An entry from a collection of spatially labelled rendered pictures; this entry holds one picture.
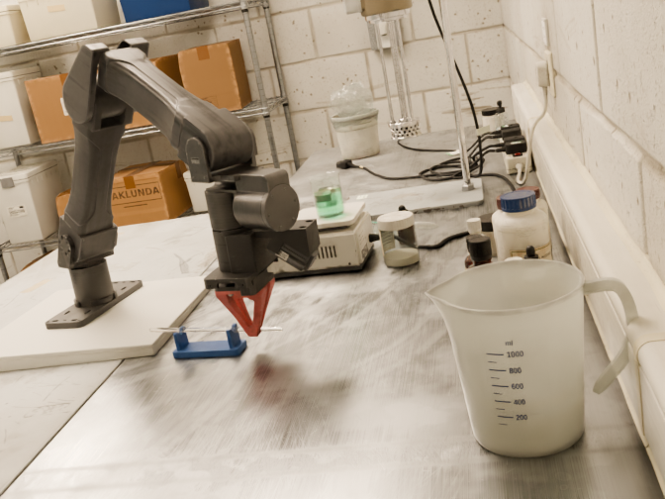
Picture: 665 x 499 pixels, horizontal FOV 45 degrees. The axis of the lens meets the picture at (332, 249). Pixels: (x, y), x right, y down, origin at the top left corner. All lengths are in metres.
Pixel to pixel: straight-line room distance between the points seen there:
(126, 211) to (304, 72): 1.02
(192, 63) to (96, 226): 2.24
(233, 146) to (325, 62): 2.76
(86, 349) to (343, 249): 0.43
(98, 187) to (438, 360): 0.59
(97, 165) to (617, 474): 0.83
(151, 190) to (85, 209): 2.33
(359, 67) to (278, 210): 2.79
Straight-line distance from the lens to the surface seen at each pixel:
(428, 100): 3.70
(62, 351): 1.21
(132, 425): 0.97
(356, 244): 1.30
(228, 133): 0.99
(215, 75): 3.48
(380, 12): 1.60
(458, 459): 0.77
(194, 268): 1.53
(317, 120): 3.77
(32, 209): 3.87
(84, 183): 1.25
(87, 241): 1.30
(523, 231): 1.09
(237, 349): 1.08
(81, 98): 1.16
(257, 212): 0.94
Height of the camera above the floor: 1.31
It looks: 16 degrees down
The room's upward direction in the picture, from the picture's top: 11 degrees counter-clockwise
